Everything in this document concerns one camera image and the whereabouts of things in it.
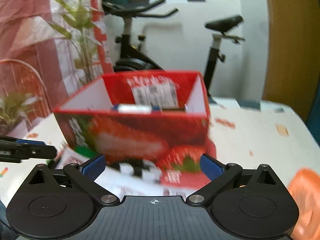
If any black white sock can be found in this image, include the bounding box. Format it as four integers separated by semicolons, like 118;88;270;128
109;159;162;184

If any wooden door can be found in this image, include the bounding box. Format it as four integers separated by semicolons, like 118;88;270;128
263;0;319;121

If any red strawberry cardboard box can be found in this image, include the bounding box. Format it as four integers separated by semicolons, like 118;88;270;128
54;70;216;189

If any pink printed backdrop cloth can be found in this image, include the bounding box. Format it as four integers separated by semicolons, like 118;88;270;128
0;0;116;140

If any orange plastic bowl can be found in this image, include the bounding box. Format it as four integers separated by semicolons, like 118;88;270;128
288;168;320;240

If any black exercise bike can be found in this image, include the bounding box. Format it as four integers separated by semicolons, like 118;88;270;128
103;0;245;97

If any white patterned table mat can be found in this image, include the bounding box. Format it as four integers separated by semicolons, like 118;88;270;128
0;96;320;240

